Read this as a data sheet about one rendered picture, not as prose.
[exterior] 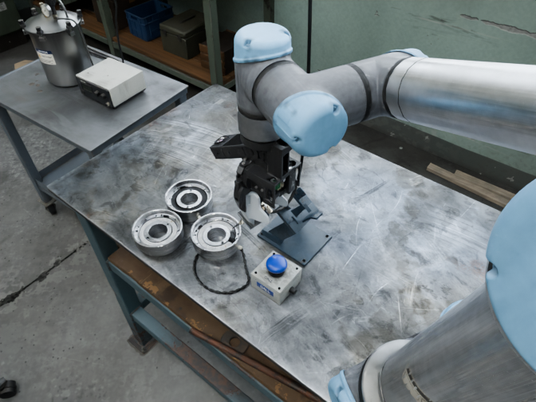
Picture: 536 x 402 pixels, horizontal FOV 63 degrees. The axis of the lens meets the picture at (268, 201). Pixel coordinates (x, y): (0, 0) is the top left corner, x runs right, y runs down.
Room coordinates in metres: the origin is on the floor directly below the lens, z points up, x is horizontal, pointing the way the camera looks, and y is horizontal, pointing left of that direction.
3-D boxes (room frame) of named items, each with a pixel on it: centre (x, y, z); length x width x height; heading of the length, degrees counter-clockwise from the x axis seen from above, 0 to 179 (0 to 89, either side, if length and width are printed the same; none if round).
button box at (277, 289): (0.47, -0.02, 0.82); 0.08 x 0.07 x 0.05; 52
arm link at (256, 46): (0.53, 0.01, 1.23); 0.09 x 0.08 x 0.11; 26
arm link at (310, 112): (0.45, -0.05, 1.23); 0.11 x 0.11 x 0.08; 26
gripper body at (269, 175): (0.53, 0.00, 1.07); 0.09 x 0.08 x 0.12; 51
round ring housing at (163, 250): (0.59, 0.23, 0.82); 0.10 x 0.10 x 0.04
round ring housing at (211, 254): (0.58, 0.11, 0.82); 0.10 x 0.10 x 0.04
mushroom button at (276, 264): (0.48, -0.02, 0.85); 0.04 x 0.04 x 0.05
